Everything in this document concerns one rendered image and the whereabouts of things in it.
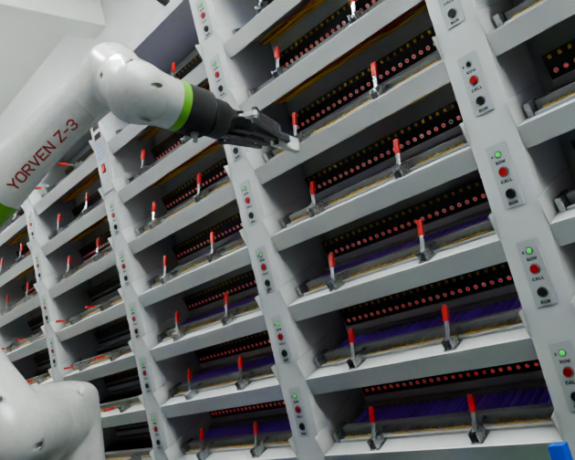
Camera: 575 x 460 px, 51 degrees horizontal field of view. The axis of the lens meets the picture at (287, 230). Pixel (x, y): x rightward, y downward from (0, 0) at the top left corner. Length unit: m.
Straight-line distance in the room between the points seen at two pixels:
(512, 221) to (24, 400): 0.87
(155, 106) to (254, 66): 0.79
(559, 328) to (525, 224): 0.19
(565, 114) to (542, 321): 0.37
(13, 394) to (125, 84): 0.51
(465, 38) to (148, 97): 0.62
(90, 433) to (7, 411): 0.20
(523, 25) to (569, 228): 0.38
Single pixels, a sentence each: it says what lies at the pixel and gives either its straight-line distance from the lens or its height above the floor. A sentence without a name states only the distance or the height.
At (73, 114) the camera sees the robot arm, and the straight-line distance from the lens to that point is 1.19.
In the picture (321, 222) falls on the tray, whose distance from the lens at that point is 1.47.
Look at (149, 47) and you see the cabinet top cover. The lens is 2.17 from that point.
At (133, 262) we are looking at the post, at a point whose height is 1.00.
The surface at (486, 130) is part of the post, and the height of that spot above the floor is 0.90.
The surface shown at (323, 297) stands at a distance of 1.48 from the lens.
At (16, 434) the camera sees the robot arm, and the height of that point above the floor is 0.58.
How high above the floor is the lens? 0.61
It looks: 10 degrees up
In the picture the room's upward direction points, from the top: 14 degrees counter-clockwise
